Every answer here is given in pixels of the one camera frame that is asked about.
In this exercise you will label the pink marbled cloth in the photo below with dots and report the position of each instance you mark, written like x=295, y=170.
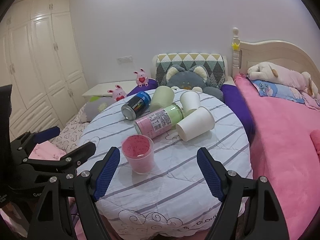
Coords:
x=47, y=152

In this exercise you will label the cream bed headboard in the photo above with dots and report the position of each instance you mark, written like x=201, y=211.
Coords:
x=275, y=52

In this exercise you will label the triangle pattern quilted cushion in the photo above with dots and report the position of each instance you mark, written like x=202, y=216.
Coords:
x=215, y=65

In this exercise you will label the white paper cup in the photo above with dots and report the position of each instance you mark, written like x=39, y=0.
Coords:
x=190, y=102
x=197, y=123

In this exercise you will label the grey cat plush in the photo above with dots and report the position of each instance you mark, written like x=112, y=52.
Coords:
x=187, y=80

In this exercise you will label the pink fleece blanket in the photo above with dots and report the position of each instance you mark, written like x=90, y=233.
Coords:
x=280, y=142

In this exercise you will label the white and pink plush dog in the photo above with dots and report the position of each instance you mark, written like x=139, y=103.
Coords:
x=282, y=76

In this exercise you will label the white wall socket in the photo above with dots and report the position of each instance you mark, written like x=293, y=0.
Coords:
x=124, y=59

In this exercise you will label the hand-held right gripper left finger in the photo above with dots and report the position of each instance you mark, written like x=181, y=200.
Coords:
x=106, y=175

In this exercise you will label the grey floral cushion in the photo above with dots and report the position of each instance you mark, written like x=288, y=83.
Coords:
x=97, y=107

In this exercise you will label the pink plastic cup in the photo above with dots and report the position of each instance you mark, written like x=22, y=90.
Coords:
x=140, y=162

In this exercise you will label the pale green cup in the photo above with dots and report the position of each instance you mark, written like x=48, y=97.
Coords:
x=162, y=97

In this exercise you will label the round table, striped cloth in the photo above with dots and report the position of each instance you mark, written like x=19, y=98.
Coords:
x=175, y=180

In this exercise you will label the cream wardrobe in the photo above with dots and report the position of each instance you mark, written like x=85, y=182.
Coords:
x=42, y=55

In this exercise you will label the blue cartoon pillow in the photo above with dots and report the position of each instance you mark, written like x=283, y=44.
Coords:
x=277, y=90

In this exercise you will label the heart print cloth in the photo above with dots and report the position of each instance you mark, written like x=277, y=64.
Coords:
x=72, y=135

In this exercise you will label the white nightstand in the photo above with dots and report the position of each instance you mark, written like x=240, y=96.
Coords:
x=105, y=88

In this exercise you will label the black and blue can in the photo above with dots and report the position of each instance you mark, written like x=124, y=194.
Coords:
x=136, y=105

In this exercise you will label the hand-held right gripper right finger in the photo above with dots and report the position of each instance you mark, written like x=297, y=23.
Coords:
x=210, y=175

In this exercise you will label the pink bunny toy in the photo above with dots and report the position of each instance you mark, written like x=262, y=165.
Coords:
x=141, y=78
x=118, y=93

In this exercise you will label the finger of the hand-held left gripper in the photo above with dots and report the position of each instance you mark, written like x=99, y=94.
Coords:
x=47, y=133
x=75, y=155

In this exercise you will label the pink and green bottle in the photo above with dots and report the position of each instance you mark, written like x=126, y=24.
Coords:
x=155, y=125

